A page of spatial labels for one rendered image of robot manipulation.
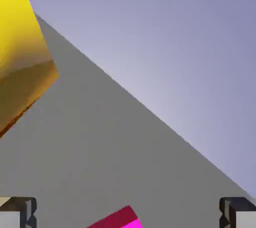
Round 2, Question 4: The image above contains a small magenta cube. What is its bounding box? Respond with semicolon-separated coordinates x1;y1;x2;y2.
86;204;144;228

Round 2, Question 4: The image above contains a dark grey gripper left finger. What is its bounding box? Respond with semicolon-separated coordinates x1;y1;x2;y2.
0;196;38;228

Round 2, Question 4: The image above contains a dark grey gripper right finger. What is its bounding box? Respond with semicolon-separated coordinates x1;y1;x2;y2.
218;197;256;228

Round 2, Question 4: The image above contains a large yellow box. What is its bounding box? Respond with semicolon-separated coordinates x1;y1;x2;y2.
0;0;60;138

